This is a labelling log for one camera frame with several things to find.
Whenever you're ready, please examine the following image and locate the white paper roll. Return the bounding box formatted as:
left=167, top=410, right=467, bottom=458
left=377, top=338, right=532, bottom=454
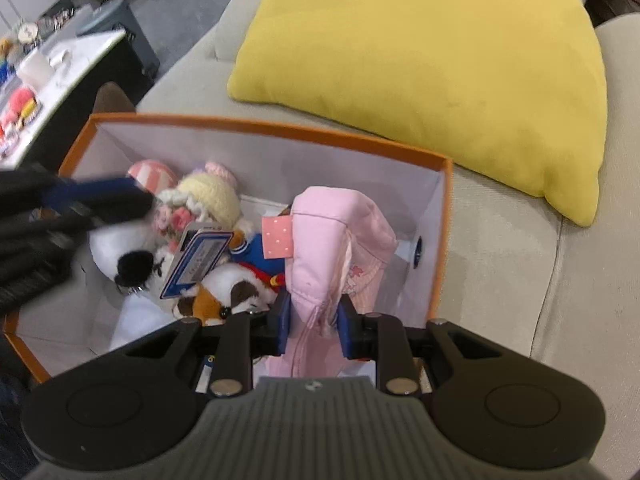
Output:
left=17, top=50, right=53, bottom=86

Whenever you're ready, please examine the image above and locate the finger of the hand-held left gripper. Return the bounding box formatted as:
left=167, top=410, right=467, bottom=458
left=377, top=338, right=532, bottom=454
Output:
left=0, top=162, right=156, bottom=228
left=0, top=212, right=103, bottom=313

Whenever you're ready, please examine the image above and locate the calico cat plush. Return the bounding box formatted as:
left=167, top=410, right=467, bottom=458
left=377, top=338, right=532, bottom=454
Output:
left=172, top=262, right=281, bottom=323

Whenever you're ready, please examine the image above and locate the person's jeans leg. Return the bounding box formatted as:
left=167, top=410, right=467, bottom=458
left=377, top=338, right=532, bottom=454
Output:
left=0, top=372, right=38, bottom=480

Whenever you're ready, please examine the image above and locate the pink plush ball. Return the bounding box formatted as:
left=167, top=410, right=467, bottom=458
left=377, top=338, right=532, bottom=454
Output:
left=6, top=86, right=38, bottom=116

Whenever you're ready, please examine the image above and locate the blue-edged tag card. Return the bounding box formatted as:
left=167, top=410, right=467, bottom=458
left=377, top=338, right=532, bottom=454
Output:
left=159, top=227, right=235, bottom=301

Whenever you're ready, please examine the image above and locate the beige sofa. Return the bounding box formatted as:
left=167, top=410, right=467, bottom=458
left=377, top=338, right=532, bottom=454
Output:
left=135, top=0, right=640, bottom=480

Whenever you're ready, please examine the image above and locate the pink striped ball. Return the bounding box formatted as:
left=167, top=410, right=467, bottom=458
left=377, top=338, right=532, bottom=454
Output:
left=126, top=159, right=178, bottom=193

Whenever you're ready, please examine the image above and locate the yellow pillow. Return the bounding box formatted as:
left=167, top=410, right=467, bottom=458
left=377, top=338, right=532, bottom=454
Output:
left=227, top=0, right=608, bottom=227

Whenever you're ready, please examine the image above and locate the blue sailor duck plush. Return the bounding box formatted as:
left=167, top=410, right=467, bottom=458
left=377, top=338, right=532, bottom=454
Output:
left=227, top=230, right=291, bottom=291

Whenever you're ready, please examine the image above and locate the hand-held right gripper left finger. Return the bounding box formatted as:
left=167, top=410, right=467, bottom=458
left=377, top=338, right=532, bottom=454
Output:
left=107, top=291, right=292, bottom=397

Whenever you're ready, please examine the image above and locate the orange storage box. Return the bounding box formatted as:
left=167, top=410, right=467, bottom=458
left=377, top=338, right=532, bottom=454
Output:
left=2, top=112, right=453, bottom=386

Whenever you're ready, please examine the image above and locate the yellow crochet doll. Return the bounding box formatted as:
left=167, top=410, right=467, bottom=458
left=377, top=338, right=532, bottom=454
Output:
left=157, top=161, right=243, bottom=231

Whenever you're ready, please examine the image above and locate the pink dotted fabric tag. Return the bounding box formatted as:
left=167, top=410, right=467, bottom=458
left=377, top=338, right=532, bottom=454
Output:
left=262, top=216, right=294, bottom=259

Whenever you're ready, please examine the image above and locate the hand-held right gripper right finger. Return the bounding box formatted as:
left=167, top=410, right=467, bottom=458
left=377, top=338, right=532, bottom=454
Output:
left=337, top=294, right=506, bottom=396

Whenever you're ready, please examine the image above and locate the cluster of small toys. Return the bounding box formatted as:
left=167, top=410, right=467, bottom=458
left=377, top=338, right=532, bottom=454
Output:
left=0, top=105, right=31, bottom=157

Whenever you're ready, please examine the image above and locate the pink hat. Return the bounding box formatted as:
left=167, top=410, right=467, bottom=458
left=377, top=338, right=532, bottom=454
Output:
left=262, top=186, right=401, bottom=378

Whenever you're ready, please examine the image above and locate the white coffee table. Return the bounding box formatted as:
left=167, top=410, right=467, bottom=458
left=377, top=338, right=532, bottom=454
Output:
left=0, top=30, right=161, bottom=171

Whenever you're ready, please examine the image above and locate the white plush with black nose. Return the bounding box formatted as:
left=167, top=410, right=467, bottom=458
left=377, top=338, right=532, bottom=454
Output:
left=89, top=220, right=176, bottom=301

